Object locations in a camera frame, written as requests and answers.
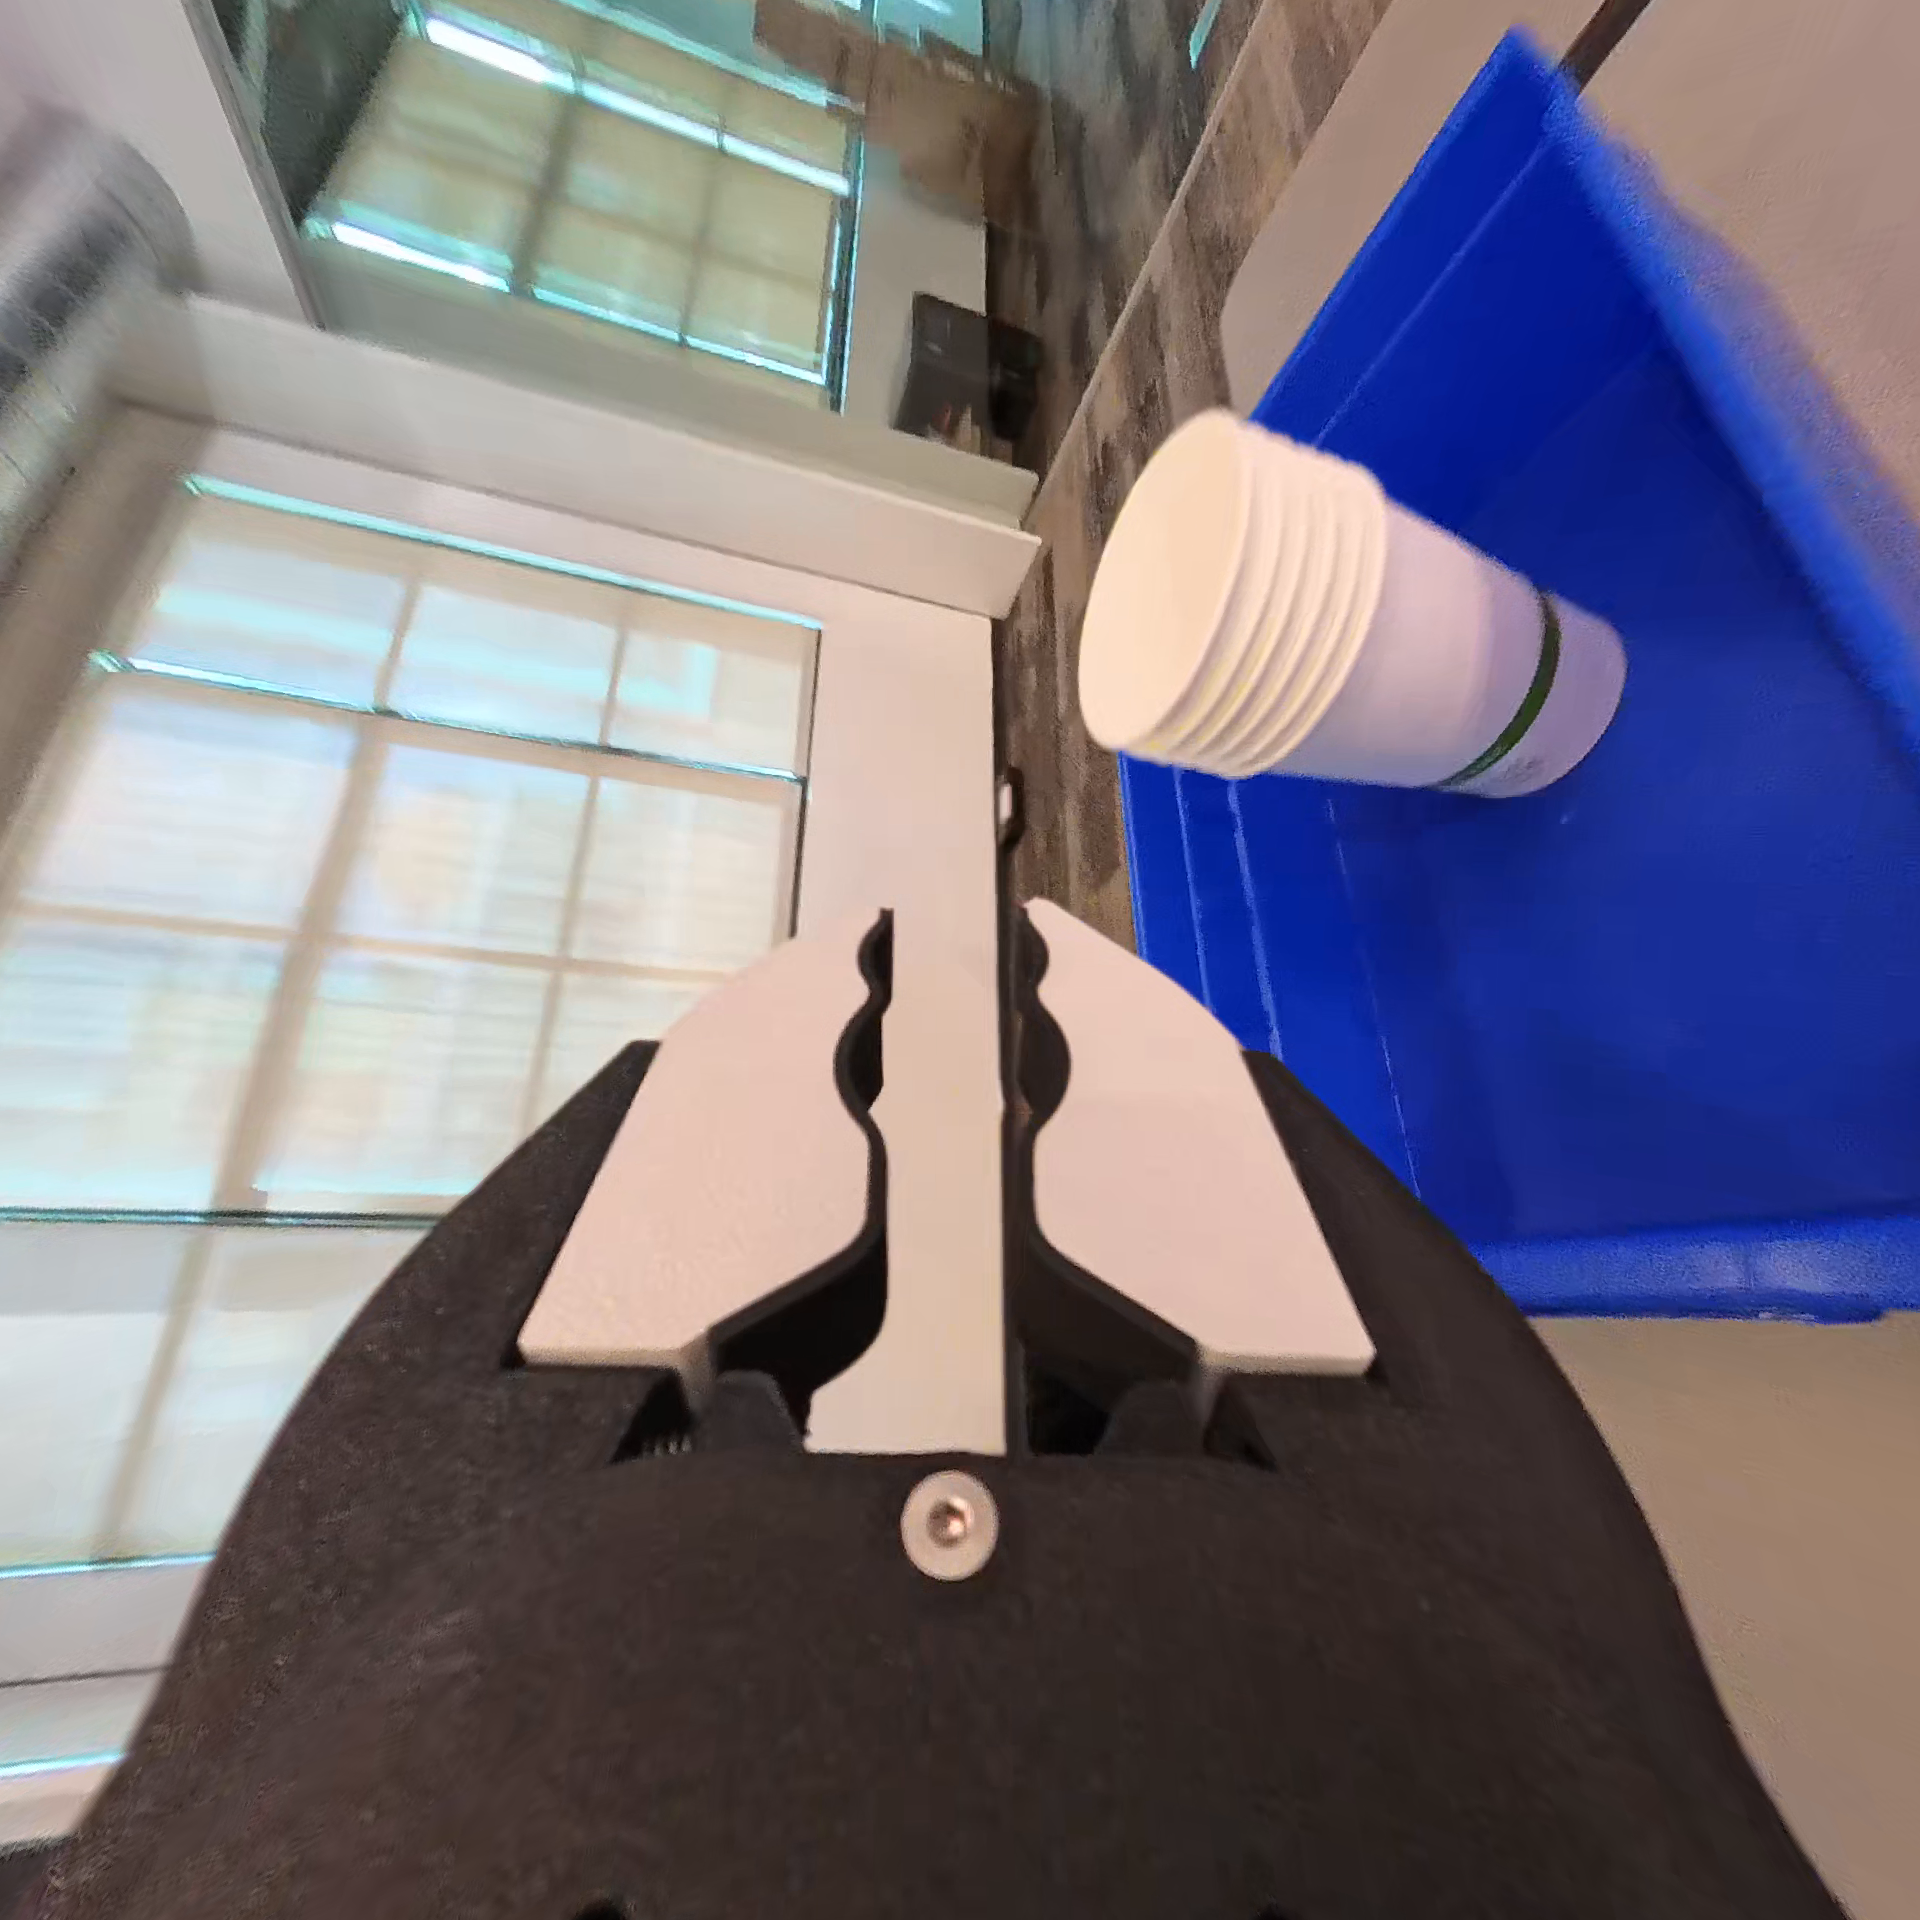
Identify silver ribbed duct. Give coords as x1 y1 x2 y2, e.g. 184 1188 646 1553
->
0 119 198 555

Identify stack of white paper cups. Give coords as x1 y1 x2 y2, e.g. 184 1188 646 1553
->
1078 410 1631 800

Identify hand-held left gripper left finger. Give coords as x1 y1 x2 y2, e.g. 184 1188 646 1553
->
513 903 901 1404

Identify blue plastic bin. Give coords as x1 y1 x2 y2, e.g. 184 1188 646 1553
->
1115 33 1920 1327

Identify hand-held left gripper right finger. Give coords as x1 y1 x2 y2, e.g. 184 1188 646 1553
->
1003 896 1382 1404

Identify dark low cabinet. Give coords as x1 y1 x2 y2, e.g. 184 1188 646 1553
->
891 291 1045 440

